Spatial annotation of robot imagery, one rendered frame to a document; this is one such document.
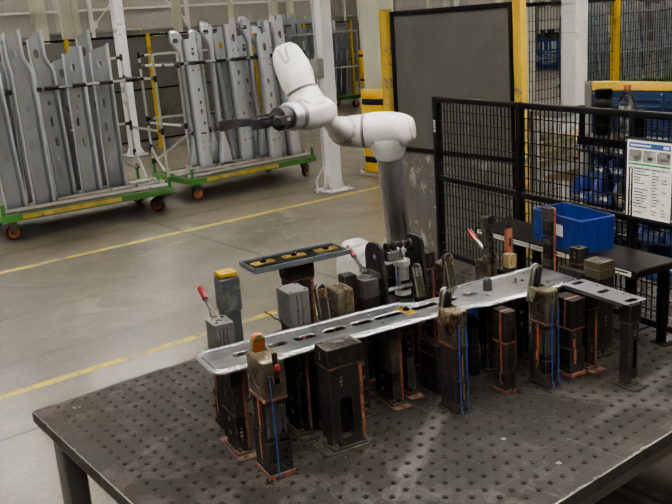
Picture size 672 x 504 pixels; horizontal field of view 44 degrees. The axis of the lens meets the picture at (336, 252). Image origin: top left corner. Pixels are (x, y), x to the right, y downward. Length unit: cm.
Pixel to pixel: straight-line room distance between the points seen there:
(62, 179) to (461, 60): 548
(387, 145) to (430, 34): 253
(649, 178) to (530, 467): 128
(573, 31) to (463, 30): 209
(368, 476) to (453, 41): 360
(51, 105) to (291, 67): 711
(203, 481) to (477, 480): 77
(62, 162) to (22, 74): 105
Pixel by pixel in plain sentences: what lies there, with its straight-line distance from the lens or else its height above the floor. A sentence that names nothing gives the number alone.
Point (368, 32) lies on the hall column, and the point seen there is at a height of 180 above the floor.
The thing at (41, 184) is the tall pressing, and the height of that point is 50.
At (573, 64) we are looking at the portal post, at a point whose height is 147.
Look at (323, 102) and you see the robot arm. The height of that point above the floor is 169.
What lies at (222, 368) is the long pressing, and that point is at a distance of 243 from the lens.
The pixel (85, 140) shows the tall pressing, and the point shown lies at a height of 85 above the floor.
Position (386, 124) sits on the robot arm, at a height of 155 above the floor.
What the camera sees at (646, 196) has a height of 124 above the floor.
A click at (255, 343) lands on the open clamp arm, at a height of 108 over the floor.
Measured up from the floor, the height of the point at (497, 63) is 163.
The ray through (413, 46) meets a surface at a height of 175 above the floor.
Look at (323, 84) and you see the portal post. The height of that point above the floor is 126.
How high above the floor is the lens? 193
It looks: 15 degrees down
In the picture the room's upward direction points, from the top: 4 degrees counter-clockwise
